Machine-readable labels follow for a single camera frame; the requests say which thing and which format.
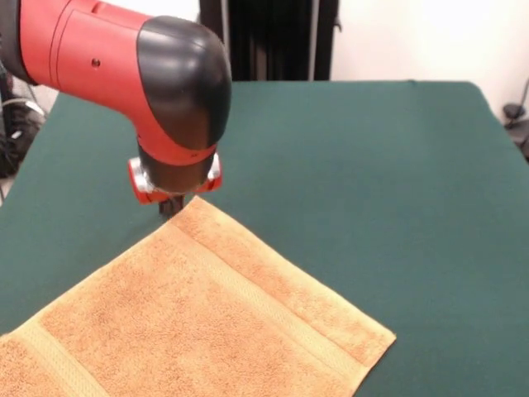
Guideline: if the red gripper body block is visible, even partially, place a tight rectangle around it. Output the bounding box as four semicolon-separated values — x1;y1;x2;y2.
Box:
126;153;223;206

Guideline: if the tan terry towel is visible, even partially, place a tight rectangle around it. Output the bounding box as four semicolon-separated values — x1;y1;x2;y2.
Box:
0;195;398;397

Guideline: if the dark stand foot with knob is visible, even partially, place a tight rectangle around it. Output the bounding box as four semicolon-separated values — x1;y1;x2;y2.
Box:
501;102;529;163
0;74;47;179

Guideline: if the dark green table cloth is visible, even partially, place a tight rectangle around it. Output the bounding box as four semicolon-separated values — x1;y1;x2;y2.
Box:
0;79;529;397

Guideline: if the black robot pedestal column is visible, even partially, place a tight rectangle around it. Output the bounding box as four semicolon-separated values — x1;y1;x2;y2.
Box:
198;0;344;82

